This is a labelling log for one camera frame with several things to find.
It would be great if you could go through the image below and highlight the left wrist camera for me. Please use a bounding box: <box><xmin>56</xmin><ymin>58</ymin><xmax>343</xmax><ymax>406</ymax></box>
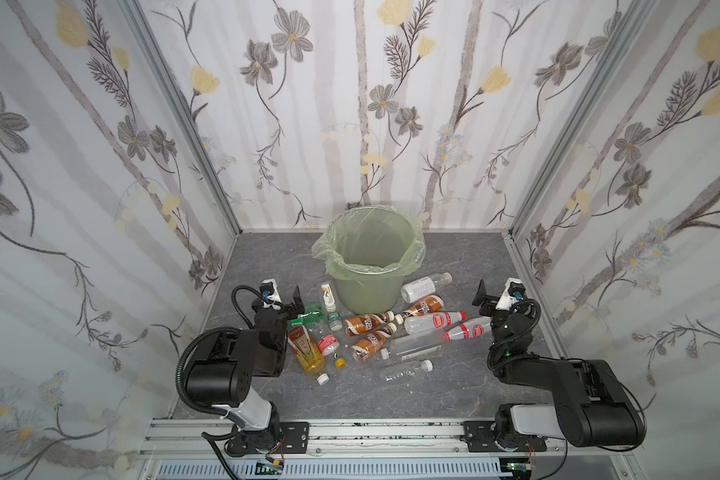
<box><xmin>259</xmin><ymin>279</ymin><xmax>282</xmax><ymax>310</ymax></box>

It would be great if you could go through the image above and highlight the mesh waste bin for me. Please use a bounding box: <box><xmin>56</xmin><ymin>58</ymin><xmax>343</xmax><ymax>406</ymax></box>
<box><xmin>326</xmin><ymin>206</ymin><xmax>426</xmax><ymax>316</ymax></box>

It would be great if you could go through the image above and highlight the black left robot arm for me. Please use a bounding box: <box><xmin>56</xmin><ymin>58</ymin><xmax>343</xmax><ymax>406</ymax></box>
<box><xmin>175</xmin><ymin>290</ymin><xmax>305</xmax><ymax>456</ymax></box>

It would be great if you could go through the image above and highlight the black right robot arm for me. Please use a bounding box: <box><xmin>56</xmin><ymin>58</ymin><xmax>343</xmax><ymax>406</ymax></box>
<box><xmin>472</xmin><ymin>279</ymin><xmax>647</xmax><ymax>452</ymax></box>

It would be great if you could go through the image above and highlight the white vented cable duct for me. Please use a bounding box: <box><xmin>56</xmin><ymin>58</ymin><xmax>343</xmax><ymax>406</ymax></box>
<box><xmin>153</xmin><ymin>458</ymin><xmax>515</xmax><ymax>480</ymax></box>

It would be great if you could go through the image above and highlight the red label water bottle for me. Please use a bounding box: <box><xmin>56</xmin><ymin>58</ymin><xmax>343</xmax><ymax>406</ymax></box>
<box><xmin>444</xmin><ymin>316</ymin><xmax>492</xmax><ymax>342</ymax></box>

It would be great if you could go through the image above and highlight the brown coffee bottle right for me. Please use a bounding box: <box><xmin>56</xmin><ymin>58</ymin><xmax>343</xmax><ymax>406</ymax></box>
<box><xmin>394</xmin><ymin>294</ymin><xmax>444</xmax><ymax>325</ymax></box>

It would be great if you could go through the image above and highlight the brown coffee bottle lower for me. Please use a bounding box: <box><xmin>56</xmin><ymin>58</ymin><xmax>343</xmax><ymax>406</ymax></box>
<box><xmin>352</xmin><ymin>322</ymin><xmax>398</xmax><ymax>363</ymax></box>

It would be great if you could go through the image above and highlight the yellow tea bottle red label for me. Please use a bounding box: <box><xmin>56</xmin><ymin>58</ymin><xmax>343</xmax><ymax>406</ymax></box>
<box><xmin>287</xmin><ymin>324</ymin><xmax>325</xmax><ymax>377</ymax></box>

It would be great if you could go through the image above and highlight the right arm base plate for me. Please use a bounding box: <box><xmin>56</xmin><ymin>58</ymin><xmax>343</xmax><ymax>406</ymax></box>
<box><xmin>460</xmin><ymin>420</ymin><xmax>547</xmax><ymax>453</ymax></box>

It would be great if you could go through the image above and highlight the aluminium mounting rail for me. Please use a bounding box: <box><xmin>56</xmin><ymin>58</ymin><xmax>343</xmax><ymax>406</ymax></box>
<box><xmin>137</xmin><ymin>417</ymin><xmax>637</xmax><ymax>462</ymax></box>

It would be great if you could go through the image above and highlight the brown coffee bottle upper left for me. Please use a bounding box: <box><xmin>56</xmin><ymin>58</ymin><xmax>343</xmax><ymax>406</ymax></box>
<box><xmin>343</xmin><ymin>311</ymin><xmax>394</xmax><ymax>337</ymax></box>

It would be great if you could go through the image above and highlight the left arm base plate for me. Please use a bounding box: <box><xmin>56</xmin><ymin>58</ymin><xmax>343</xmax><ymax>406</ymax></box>
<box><xmin>224</xmin><ymin>422</ymin><xmax>310</xmax><ymax>457</ymax></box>

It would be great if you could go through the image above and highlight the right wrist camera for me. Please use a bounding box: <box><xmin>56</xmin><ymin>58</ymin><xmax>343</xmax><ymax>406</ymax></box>
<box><xmin>496</xmin><ymin>278</ymin><xmax>526</xmax><ymax>311</ymax></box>

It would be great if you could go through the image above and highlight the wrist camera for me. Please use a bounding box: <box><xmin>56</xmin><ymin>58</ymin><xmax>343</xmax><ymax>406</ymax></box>
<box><xmin>496</xmin><ymin>278</ymin><xmax>526</xmax><ymax>311</ymax></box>
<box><xmin>259</xmin><ymin>279</ymin><xmax>282</xmax><ymax>310</ymax></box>

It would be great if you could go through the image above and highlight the small bottle pink label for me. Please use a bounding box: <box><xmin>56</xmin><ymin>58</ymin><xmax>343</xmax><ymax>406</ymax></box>
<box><xmin>310</xmin><ymin>326</ymin><xmax>340</xmax><ymax>357</ymax></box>

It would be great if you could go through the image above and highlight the green plastic bottle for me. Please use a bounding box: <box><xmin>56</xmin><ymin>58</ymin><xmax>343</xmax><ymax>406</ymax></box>
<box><xmin>289</xmin><ymin>303</ymin><xmax>325</xmax><ymax>329</ymax></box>

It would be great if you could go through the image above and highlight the white label clear bottle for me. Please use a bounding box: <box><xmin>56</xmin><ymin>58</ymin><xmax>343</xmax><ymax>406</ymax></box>
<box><xmin>400</xmin><ymin>272</ymin><xmax>453</xmax><ymax>303</ymax></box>

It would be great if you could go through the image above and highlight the clear square bottle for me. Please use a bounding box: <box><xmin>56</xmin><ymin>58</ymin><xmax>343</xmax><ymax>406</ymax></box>
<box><xmin>379</xmin><ymin>330</ymin><xmax>446</xmax><ymax>361</ymax></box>

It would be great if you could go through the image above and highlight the clear bottle with crane label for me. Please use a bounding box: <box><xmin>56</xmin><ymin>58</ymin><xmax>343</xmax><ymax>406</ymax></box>
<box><xmin>320</xmin><ymin>282</ymin><xmax>342</xmax><ymax>332</ymax></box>

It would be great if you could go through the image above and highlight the brown coffee bottle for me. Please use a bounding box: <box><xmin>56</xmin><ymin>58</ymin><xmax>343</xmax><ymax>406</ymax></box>
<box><xmin>394</xmin><ymin>294</ymin><xmax>444</xmax><ymax>325</ymax></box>
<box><xmin>352</xmin><ymin>322</ymin><xmax>398</xmax><ymax>363</ymax></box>
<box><xmin>343</xmin><ymin>311</ymin><xmax>394</xmax><ymax>337</ymax></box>

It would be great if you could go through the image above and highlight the green plastic bin liner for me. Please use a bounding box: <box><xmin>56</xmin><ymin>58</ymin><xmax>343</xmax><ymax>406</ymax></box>
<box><xmin>311</xmin><ymin>205</ymin><xmax>426</xmax><ymax>281</ymax></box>

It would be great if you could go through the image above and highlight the clear bottle white cap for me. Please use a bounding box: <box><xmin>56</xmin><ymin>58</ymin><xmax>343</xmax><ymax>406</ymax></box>
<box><xmin>379</xmin><ymin>359</ymin><xmax>434</xmax><ymax>383</ymax></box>

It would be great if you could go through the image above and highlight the red cap water bottle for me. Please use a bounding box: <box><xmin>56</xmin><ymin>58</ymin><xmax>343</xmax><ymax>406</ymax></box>
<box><xmin>403</xmin><ymin>311</ymin><xmax>466</xmax><ymax>335</ymax></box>

